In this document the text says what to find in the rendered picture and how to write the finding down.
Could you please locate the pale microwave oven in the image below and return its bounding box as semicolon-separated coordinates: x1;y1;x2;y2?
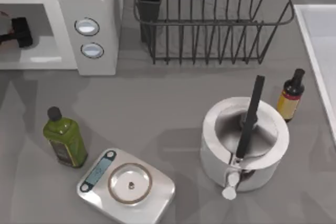
0;0;124;77

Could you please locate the round microwave knob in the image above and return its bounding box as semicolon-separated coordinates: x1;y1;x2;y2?
74;17;100;37
80;42;104;59

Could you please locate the green bottle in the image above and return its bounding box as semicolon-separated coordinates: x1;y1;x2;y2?
43;106;89;169

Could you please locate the silver pot with black handle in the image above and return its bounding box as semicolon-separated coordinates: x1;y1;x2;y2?
199;74;290;201

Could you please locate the dark grey wire dish rack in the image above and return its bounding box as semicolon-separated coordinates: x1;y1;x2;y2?
132;0;295;66

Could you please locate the brown and yellow bottle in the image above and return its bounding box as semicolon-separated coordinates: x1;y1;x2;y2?
276;68;306;123

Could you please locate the silver kitchen scale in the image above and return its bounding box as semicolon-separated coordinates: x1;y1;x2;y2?
76;147;176;216

